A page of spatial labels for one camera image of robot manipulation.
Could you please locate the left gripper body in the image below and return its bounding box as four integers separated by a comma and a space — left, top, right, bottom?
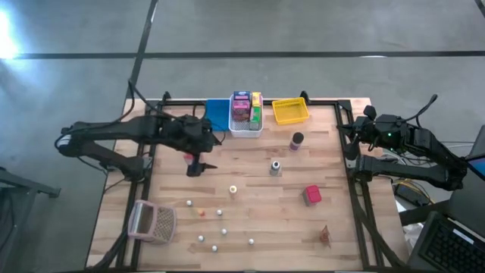
185, 127, 217, 178

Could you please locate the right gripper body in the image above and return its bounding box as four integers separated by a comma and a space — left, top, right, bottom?
343, 105, 380, 160

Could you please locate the red Froot Loops cereal box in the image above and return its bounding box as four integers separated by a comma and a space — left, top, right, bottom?
183, 152, 206, 165

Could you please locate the purple Raisin Bran cereal box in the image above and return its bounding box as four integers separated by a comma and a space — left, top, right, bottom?
231, 99, 252, 123

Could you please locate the green Apple Jacks cereal box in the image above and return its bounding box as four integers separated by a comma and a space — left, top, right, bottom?
249, 106, 263, 131

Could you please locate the blue plastic basket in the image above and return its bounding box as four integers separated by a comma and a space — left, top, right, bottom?
205, 99, 232, 133

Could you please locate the white plastic basket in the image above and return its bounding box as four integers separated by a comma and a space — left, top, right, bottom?
228, 94, 265, 139

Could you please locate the spice jar black lid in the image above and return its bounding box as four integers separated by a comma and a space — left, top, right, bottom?
289, 131, 305, 152

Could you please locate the yellow plastic basket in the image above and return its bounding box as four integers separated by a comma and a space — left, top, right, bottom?
271, 96, 311, 126

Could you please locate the pink plastic basket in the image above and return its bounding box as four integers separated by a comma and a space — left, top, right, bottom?
127, 199, 178, 243

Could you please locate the smoked paprika tin red lid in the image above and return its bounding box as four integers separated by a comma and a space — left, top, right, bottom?
302, 184, 323, 208

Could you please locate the black power adapter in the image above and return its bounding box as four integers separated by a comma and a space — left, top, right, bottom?
393, 184, 429, 208

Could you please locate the black bar beside table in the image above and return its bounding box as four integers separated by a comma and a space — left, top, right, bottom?
399, 200, 448, 227

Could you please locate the laptop with blue screen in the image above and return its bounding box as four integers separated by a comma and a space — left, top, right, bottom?
462, 124, 485, 182

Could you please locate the grey laptop with keyboard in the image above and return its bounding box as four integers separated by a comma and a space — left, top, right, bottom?
407, 174, 485, 273

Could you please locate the dark metal bench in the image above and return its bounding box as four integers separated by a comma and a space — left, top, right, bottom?
0, 166, 61, 273

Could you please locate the black aluminium table frame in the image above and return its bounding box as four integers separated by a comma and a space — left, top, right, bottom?
90, 99, 408, 271

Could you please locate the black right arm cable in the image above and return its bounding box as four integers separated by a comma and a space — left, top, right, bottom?
415, 93, 440, 122

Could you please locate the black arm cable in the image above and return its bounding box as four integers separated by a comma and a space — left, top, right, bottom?
415, 93, 440, 122
127, 78, 179, 122

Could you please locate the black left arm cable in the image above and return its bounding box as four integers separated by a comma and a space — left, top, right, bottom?
127, 78, 179, 122

